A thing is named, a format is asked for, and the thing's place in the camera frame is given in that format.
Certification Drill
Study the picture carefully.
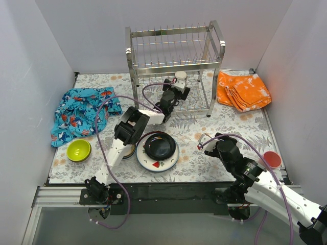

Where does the white brown steel cup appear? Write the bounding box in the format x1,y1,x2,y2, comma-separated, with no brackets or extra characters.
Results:
174,71,188,82

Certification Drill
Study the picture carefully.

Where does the pink plastic cup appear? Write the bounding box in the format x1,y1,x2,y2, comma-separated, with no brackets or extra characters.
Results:
262,151,282,168

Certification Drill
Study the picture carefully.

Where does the beige bowl with patterned outside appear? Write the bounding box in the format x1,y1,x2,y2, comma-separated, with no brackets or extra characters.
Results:
123,144,136,160

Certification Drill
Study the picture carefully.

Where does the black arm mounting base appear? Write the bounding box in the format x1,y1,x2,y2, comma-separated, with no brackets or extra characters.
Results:
79,182,258,221

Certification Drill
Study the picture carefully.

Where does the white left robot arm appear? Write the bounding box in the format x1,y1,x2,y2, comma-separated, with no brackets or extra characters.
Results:
85,75,190,204

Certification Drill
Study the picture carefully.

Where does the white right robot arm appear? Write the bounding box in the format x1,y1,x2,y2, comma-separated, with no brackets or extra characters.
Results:
197,133,326,244

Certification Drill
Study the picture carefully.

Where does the steel two-tier dish rack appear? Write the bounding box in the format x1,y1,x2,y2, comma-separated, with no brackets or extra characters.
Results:
125,20,226,117

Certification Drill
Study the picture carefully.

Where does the floral table mat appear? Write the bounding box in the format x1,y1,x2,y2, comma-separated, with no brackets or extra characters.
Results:
48,70,284,184

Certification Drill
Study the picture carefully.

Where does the black glossy plate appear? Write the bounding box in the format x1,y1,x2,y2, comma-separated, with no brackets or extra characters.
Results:
143,133,176,161

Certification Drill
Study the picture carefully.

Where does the orange white folded cloth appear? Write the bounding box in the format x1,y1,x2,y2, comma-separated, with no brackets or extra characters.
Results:
217,72,272,112

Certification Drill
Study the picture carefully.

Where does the white plate with strawberry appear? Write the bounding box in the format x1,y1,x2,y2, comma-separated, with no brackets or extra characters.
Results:
135,131,179,173

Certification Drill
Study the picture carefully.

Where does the blue shark print cloth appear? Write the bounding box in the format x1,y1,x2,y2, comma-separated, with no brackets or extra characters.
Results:
51,87,123,148

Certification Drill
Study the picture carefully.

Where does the lime green bowl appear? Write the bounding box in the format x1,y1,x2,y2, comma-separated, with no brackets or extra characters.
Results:
66,139,91,162

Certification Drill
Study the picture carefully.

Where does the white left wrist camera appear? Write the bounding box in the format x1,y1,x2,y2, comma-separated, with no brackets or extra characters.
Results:
171,79,186,92

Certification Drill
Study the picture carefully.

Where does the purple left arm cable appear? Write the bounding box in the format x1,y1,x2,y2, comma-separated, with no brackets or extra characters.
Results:
88,83,177,230

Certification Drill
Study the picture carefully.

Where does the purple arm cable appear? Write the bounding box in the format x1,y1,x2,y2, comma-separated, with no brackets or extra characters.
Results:
88,83,177,230
198,134,294,245

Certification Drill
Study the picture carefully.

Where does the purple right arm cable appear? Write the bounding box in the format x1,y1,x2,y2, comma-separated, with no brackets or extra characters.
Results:
198,134,294,245

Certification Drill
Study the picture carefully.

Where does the aluminium frame rail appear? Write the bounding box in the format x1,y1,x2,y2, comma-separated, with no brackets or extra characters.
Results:
21,185,87,245

